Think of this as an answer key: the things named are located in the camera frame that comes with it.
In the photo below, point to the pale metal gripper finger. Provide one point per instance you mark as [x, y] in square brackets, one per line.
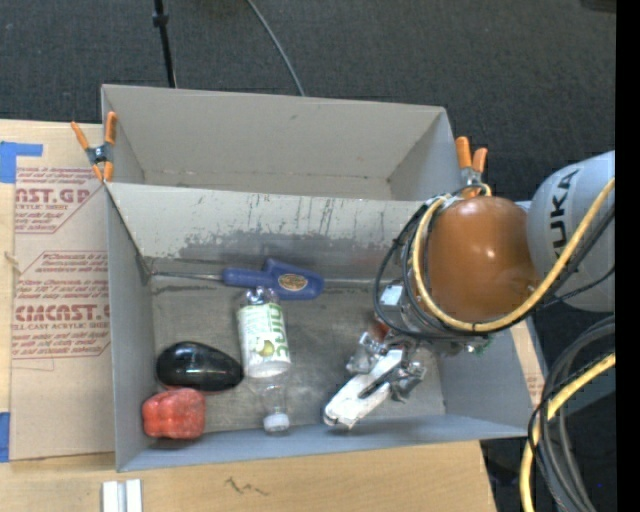
[372, 400]
[367, 375]

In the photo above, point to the grey metal bin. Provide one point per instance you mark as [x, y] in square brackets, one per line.
[325, 345]

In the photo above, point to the clear plastic bottle, green label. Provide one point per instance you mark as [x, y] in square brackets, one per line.
[262, 340]

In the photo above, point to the black glossy oval object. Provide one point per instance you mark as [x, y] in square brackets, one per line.
[197, 367]

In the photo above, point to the red toy pepper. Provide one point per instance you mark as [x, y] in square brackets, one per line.
[174, 414]

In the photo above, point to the brown cardboard board, red print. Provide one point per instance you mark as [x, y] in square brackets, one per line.
[60, 390]

